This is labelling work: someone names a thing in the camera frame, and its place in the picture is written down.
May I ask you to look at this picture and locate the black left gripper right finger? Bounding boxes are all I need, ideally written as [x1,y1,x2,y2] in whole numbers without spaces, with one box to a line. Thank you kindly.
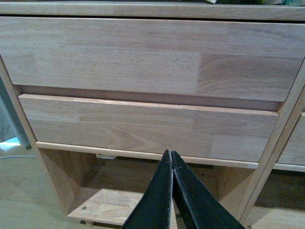
[171,151,244,229]

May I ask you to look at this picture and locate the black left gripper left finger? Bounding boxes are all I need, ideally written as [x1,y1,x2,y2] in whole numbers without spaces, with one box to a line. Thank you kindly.
[122,150,173,229]

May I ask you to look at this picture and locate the left lower wooden drawer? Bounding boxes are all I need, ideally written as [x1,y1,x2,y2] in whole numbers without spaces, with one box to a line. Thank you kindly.
[19,94,278,162]

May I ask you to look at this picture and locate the wooden drawer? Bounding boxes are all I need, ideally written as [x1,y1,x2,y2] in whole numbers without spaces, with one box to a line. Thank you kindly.
[0,17,305,102]
[19,94,278,162]
[277,112,305,166]

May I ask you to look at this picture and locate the right lower wooden drawer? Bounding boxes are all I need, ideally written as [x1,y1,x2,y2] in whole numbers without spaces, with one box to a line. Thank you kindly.
[277,112,305,166]

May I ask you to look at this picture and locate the left upper wooden drawer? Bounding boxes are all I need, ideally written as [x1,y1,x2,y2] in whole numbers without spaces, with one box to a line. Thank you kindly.
[0,17,305,102]

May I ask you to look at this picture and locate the left wooden cabinet frame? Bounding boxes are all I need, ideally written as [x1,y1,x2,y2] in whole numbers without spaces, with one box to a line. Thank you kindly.
[0,0,305,225]

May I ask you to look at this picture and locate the white floor cable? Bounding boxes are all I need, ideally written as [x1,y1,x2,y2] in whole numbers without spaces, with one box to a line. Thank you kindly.
[0,155,37,161]

